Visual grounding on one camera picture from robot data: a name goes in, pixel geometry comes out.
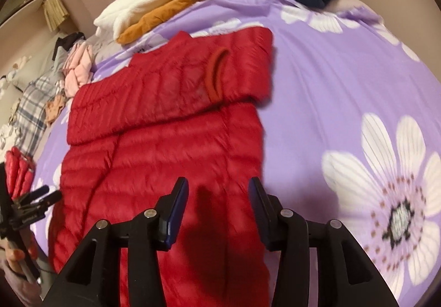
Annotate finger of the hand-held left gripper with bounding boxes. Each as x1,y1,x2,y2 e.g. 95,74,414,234
28,191,63,213
15,185,49,204

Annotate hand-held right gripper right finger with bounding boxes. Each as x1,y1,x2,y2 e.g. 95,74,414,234
248,176,397,307

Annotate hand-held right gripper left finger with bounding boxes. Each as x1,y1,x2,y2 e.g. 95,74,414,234
44,177,190,307

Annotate red puffer jacket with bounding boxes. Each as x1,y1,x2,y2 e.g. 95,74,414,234
5,26,274,307

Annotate person's left forearm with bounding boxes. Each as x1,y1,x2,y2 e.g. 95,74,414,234
0,267,45,307

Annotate pink clothes pile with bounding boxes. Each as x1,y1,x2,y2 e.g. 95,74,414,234
63,42,94,98

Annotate person's left hand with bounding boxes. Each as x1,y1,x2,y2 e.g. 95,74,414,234
3,244,39,281

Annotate tan small cloth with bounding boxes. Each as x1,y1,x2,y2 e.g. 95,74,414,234
45,95,67,124

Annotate plaid shirt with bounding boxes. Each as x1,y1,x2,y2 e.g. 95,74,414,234
10,72,67,154

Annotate plush toys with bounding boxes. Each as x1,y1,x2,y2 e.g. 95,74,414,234
0,55,32,96

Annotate purple floral bed sheet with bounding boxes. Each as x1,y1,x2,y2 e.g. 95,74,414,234
33,0,441,307

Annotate dark garment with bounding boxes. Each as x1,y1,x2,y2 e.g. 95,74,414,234
53,31,86,61

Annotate orange garment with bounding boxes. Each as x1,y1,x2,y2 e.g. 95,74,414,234
118,0,204,45

